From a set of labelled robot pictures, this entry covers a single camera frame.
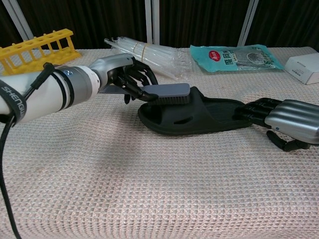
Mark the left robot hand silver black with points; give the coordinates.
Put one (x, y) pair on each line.
(112, 64)

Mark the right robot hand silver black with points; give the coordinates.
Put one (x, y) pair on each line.
(291, 119)

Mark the grey brush black bristles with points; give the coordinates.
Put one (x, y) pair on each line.
(169, 90)

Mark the black slide slipper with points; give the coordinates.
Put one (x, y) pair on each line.
(199, 117)

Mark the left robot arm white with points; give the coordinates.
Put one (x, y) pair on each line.
(49, 92)

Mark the yellow test tube rack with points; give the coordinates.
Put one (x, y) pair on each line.
(72, 53)

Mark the dark green curtain panel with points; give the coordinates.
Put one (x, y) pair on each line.
(286, 20)
(99, 20)
(6, 25)
(199, 20)

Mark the bundle of clear plastic tubes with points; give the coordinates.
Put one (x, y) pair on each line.
(159, 56)

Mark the white cardboard box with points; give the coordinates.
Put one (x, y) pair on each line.
(304, 67)

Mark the teal plastic product bag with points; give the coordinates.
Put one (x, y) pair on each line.
(224, 59)

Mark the beige waffle table cloth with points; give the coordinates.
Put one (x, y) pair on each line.
(159, 186)

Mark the white aluminium partition post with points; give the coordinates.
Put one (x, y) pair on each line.
(18, 17)
(248, 20)
(152, 20)

